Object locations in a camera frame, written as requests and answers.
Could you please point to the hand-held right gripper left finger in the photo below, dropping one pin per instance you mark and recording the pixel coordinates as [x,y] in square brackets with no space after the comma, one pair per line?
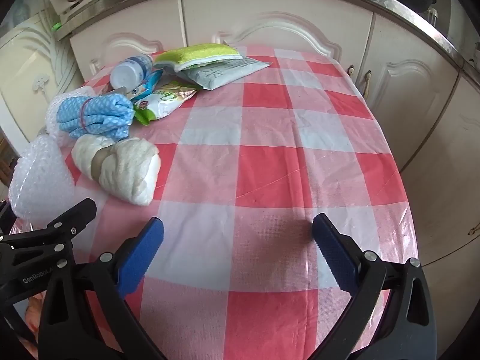
[142,252]

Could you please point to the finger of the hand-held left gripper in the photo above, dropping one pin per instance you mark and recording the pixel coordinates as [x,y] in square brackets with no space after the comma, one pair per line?
[67,221]

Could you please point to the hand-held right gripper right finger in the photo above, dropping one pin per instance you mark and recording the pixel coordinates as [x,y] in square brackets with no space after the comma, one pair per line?
[333,255]

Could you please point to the stack of clear plastic cups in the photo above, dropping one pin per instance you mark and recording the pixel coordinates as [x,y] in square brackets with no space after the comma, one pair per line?
[41,180]

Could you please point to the white cloth bundle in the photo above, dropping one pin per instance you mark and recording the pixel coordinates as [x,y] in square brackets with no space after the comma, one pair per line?
[127,172]

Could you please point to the blue dotted cloth bundle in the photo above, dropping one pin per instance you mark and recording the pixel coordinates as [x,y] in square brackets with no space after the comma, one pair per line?
[101,114]

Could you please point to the green white sponge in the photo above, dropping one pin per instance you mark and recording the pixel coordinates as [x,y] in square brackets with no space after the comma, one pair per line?
[195,54]

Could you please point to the red white checked tablecloth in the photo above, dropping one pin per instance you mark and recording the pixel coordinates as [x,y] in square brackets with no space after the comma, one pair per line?
[262,157]

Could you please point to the cream cabinet door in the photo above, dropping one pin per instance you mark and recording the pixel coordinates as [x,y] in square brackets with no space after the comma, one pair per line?
[277,22]
[127,30]
[408,93]
[446,180]

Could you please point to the green white snack packet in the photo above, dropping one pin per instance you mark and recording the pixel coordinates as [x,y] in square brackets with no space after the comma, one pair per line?
[165,101]

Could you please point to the blue cartoon packet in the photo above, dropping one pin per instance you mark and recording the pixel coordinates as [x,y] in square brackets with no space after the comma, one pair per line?
[147,85]

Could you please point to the white plastic bottle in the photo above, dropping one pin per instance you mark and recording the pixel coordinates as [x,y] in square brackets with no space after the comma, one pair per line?
[127,73]

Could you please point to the small green plastic item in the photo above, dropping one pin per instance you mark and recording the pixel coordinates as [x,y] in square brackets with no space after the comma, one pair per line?
[56,27]

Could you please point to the grey foil pouch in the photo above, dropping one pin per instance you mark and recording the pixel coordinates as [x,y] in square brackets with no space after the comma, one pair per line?
[225,73]

